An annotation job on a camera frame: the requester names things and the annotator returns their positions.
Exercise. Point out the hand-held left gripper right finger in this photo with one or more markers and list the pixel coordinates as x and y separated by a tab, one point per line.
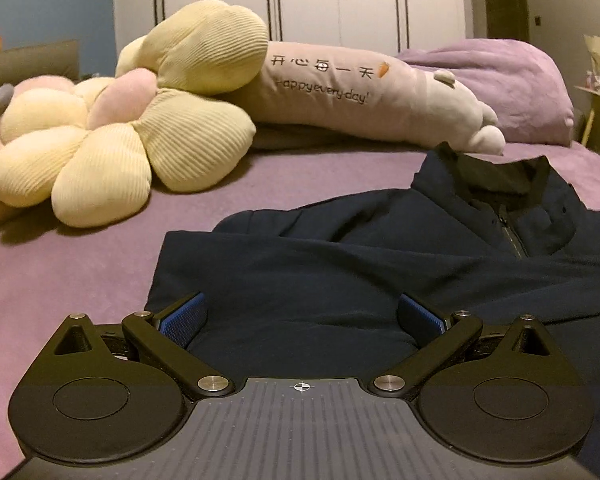
420	318

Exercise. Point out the long pink printed plush pillow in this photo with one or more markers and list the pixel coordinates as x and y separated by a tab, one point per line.
355	105

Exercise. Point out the dark door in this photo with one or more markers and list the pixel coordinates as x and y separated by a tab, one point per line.
505	0

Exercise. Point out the pastel flower plush cushion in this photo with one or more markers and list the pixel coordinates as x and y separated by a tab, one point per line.
105	170

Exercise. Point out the yellow-green ribbed plush cushion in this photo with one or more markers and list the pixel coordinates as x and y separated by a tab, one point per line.
210	45

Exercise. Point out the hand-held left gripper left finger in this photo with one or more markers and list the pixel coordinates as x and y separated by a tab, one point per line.
186	319

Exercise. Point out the white wardrobe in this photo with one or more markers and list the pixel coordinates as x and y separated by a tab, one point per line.
330	0

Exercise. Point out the grey padded headboard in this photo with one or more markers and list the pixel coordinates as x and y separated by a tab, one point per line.
40	60

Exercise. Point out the purple duvet pillow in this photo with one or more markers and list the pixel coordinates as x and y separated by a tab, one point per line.
505	85

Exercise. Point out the navy blue jacket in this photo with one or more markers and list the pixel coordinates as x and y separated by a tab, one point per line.
305	260

